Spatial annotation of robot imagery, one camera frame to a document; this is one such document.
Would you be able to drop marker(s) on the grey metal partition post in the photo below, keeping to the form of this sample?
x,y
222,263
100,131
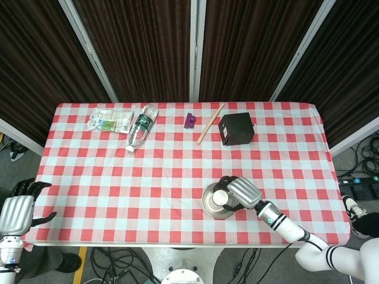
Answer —
x,y
90,50
355,138
17,135
302,50
197,50

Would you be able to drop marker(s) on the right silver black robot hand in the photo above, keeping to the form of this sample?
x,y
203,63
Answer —
x,y
244,192

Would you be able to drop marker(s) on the grey trouser leg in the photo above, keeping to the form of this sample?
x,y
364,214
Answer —
x,y
41,261

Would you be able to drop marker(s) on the black cardboard box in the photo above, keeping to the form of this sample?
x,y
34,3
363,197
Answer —
x,y
238,128

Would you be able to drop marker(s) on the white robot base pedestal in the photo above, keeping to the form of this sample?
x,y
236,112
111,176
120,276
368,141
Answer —
x,y
180,254

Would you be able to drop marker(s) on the purple plastic block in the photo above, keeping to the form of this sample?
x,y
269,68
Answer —
x,y
190,121

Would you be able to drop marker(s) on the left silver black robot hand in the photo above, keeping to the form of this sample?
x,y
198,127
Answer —
x,y
14,216

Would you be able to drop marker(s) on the black trouser leg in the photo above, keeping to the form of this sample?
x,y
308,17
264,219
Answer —
x,y
370,225

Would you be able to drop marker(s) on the white paper cup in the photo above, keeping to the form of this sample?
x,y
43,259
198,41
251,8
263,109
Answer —
x,y
220,197

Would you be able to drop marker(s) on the white sneaker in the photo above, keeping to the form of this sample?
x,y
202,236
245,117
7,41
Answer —
x,y
353,208

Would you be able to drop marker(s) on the dark brown curtain panel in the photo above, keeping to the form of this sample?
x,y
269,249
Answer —
x,y
251,50
35,74
349,74
142,50

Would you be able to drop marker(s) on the clear plastic water bottle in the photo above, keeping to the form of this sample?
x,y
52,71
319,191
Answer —
x,y
141,125

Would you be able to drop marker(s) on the black shoe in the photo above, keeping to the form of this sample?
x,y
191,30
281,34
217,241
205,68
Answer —
x,y
69,261

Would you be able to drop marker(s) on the red white checkered tablecloth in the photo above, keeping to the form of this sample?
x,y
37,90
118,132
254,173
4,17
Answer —
x,y
118,192

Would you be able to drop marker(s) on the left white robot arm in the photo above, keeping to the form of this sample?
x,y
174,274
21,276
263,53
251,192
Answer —
x,y
9,254

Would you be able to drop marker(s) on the round steel plate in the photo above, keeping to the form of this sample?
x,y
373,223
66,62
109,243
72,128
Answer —
x,y
208,204

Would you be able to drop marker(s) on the black power strip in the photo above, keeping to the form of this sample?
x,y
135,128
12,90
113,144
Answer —
x,y
362,181

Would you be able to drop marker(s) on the wooden stick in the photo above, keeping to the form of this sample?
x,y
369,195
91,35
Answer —
x,y
209,125

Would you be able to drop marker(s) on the crumpled plastic snack packet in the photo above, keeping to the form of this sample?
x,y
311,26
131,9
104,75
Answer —
x,y
111,120

